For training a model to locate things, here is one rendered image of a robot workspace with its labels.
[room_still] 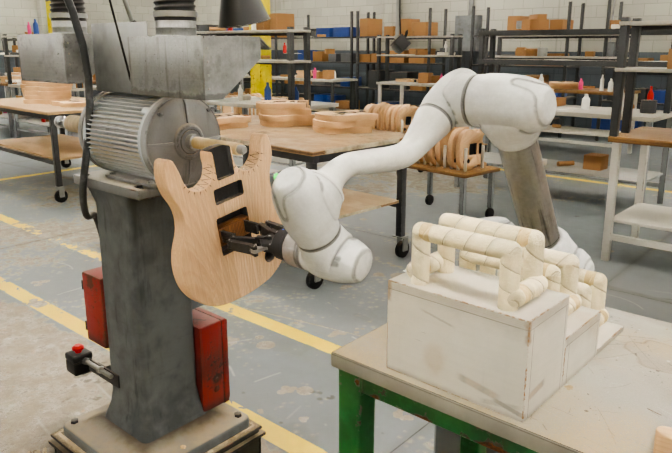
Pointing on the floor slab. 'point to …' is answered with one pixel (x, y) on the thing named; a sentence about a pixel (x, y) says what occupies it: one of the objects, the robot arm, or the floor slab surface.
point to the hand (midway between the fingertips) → (235, 231)
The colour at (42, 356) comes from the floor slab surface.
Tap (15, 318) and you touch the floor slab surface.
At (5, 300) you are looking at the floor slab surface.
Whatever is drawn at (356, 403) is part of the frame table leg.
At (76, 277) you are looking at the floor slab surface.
